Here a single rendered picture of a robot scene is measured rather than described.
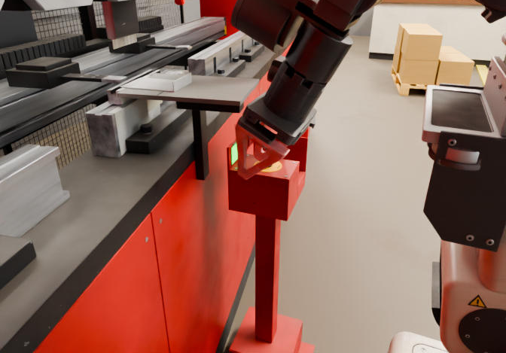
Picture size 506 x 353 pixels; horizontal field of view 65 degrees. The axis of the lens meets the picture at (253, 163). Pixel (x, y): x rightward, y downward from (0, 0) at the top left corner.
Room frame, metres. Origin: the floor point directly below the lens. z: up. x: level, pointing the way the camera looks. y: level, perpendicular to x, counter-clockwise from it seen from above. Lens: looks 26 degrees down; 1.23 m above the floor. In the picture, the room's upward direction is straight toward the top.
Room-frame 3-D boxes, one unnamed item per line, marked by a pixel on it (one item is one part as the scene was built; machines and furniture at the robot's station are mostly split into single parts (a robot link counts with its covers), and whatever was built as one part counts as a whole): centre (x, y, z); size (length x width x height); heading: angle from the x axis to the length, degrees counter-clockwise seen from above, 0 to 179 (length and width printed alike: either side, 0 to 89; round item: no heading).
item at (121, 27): (0.89, 0.28, 1.13); 0.10 x 0.02 x 0.10; 167
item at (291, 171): (0.95, -0.04, 0.75); 0.20 x 0.16 x 0.18; 161
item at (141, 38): (1.35, 0.33, 1.01); 0.26 x 0.12 x 0.05; 77
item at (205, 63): (2.12, 0.00, 0.92); 1.68 x 0.06 x 0.10; 167
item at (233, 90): (0.85, 0.13, 1.00); 0.26 x 0.18 x 0.01; 77
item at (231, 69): (1.46, 0.09, 0.89); 0.30 x 0.05 x 0.03; 167
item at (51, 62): (0.93, 0.43, 1.01); 0.26 x 0.12 x 0.05; 77
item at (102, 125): (0.94, 0.27, 0.92); 0.39 x 0.06 x 0.10; 167
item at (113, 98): (0.91, 0.27, 0.99); 0.20 x 0.03 x 0.03; 167
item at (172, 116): (0.91, 0.21, 0.89); 0.30 x 0.05 x 0.03; 167
